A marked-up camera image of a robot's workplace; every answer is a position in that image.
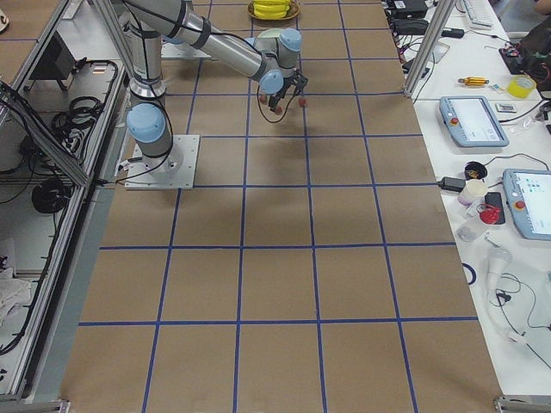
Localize yellow tape roll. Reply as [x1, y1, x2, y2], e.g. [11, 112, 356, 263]
[506, 75, 536, 99]

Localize black round bowl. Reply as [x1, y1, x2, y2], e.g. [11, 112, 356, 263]
[463, 161, 488, 181]

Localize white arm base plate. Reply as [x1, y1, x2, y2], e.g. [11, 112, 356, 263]
[124, 134, 200, 190]

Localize gold cylinder part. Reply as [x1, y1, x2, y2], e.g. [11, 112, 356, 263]
[457, 77, 489, 87]

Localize black phone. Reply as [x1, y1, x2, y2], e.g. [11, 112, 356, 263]
[485, 192, 506, 225]

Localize black box left shelf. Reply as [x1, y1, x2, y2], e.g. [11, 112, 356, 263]
[25, 32, 76, 91]

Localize wicker basket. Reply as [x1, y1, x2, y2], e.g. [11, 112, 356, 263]
[247, 0, 300, 21]

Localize yellow banana bunch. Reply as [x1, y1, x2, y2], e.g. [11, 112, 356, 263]
[252, 0, 290, 20]

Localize teach pendant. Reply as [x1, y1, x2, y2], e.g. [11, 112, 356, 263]
[439, 96, 510, 147]
[502, 169, 550, 241]

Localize white paper cup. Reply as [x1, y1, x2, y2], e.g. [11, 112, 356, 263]
[457, 179, 488, 207]

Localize light green plate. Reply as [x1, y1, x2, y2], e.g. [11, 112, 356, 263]
[257, 28, 283, 39]

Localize aluminium frame post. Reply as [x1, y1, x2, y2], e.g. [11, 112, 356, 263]
[404, 0, 455, 97]

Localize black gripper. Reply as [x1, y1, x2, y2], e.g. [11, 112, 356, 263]
[269, 72, 308, 108]

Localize white handheld device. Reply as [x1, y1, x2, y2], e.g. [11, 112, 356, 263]
[486, 248, 512, 303]

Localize coiled black cables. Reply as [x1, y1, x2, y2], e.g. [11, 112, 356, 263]
[31, 176, 70, 215]

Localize red round object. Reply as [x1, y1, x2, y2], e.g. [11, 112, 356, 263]
[477, 204, 498, 225]

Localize black power adapter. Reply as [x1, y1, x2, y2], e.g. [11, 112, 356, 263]
[436, 176, 466, 193]

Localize near teach pendant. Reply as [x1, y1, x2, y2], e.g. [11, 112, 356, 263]
[502, 169, 550, 241]

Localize far teach pendant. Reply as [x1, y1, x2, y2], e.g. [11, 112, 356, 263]
[439, 96, 510, 147]

